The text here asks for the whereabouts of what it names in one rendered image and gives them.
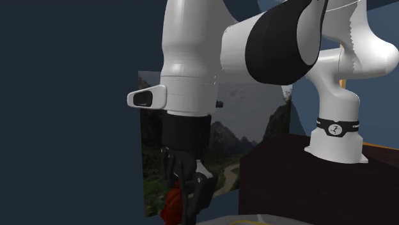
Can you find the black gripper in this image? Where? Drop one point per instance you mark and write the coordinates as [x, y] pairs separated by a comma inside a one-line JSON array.
[[186, 132]]

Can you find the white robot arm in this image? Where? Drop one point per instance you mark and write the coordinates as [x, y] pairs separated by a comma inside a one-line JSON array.
[[190, 46]]

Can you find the red lumpy object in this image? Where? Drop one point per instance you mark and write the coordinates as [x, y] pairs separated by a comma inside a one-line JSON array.
[[172, 205]]

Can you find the yellow curved object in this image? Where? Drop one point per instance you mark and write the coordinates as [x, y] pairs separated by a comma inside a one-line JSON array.
[[246, 222]]

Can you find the dark robot stand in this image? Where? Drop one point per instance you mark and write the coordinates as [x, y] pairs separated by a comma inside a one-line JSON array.
[[299, 190]]

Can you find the mountain landscape wall picture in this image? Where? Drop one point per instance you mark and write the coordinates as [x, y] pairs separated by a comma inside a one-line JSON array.
[[249, 106]]

